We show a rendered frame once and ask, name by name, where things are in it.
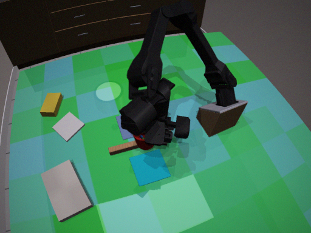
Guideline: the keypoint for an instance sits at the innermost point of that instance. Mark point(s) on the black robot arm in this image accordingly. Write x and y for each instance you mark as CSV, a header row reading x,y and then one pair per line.
x,y
146,71

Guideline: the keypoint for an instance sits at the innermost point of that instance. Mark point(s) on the brown wooden bar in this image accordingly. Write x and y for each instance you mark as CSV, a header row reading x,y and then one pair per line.
x,y
122,147

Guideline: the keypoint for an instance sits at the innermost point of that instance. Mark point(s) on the grey flat square tile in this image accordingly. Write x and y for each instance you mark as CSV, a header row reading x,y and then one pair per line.
x,y
68,126

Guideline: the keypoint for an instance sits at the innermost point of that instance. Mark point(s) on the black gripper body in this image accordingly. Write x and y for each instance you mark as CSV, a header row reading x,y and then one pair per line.
x,y
182,125

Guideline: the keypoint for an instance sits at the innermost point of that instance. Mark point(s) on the dark red cup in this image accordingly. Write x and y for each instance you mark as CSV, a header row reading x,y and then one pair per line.
x,y
141,142

